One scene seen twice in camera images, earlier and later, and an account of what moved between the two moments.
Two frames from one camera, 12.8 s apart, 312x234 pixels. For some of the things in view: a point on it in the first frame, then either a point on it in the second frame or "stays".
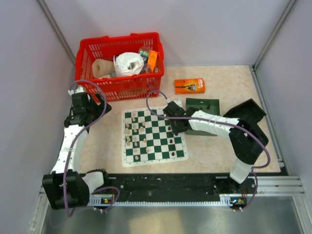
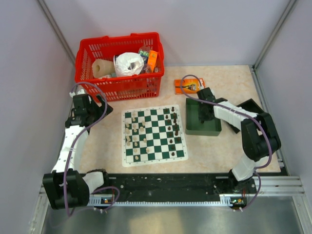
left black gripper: x=100 y=107 stays
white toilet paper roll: x=128 y=63 stays
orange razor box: x=189 y=86 stays
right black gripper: x=175 y=130 → x=202 y=117
